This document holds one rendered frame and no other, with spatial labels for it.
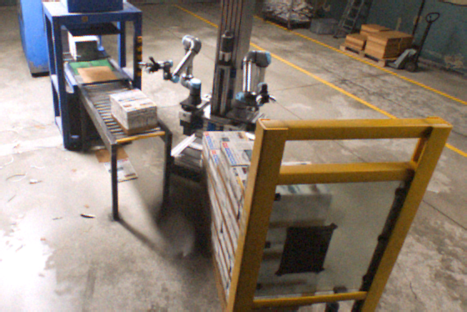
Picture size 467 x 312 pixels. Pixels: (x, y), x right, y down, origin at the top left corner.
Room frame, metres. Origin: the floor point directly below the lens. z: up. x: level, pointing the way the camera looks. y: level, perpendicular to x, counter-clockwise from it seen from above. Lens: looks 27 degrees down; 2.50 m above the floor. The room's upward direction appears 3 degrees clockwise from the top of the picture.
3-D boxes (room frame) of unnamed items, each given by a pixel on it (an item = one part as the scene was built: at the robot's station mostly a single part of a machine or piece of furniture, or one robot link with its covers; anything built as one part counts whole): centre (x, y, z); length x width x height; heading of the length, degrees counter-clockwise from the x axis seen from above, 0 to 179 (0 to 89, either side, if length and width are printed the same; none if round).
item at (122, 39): (4.84, 0.80, 0.77); 0.09 x 0.09 x 1.55; 26
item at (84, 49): (4.89, 1.31, 0.93); 0.38 x 0.30 x 0.26; 26
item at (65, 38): (5.39, 1.56, 0.75); 1.53 x 0.64 x 0.10; 26
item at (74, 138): (4.38, 1.06, 0.38); 0.94 x 0.69 x 0.63; 116
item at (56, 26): (3.91, 1.31, 0.77); 0.09 x 0.09 x 1.55; 26
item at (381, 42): (8.30, -4.12, 0.28); 1.20 x 0.83 x 0.57; 26
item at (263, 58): (3.38, -0.70, 1.19); 0.15 x 0.12 x 0.55; 87
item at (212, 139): (2.45, -0.48, 0.42); 1.17 x 0.39 x 0.83; 9
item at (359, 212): (1.29, -0.66, 1.28); 0.57 x 0.01 x 0.65; 99
